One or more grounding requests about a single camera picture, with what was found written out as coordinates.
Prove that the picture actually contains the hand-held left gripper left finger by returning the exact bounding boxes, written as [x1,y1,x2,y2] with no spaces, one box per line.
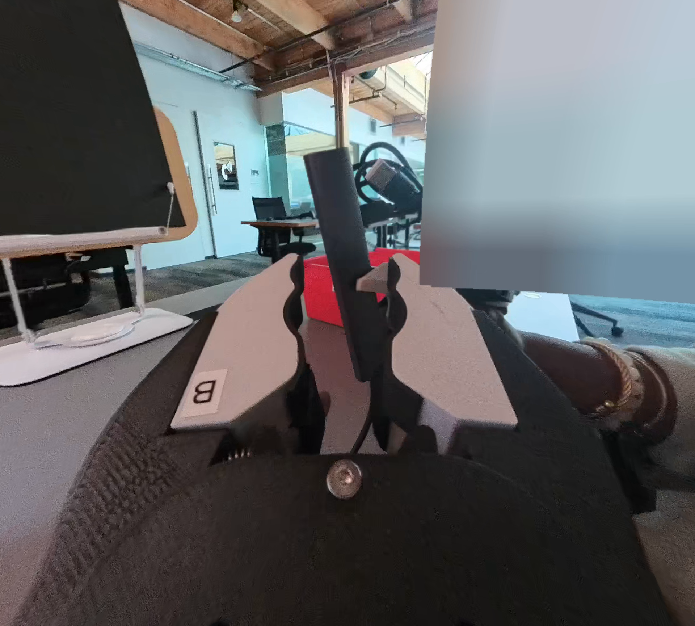
[170,253,306,431]

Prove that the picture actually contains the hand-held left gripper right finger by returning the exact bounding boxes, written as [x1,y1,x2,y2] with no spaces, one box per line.
[387,252,519,455]

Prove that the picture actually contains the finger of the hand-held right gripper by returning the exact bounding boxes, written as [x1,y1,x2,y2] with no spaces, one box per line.
[356,261,391,293]

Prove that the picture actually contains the red plastic bin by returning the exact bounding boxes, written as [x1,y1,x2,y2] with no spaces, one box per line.
[302,249,422,328]

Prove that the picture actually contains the dark grey usb hub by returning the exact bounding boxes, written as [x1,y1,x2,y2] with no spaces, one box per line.
[302,146,382,382]

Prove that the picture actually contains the black hub cable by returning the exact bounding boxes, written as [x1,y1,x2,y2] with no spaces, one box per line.
[346,373,376,457]

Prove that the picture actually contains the person's right forearm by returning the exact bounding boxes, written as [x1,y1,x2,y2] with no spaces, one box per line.
[518,332,679,445]

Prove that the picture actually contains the wooden top office desk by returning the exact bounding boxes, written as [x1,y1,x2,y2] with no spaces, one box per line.
[240,218,321,264]

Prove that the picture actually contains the black office chair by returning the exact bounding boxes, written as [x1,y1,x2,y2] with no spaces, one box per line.
[251,196,317,264]

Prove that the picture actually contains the black board on white stand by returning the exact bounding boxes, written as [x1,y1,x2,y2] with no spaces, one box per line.
[0,226,195,388]

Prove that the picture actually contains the black panel on wooden board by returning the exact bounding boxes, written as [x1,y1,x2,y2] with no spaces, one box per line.
[0,0,198,245]

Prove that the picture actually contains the black device with cable loops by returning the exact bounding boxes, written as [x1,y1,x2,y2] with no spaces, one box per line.
[354,142,425,227]

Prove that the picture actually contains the white door with long handle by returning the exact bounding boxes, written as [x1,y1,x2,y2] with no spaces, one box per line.
[193,110,264,260]

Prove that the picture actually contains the gold bead bracelet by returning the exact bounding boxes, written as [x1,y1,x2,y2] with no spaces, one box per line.
[578,338,649,423]

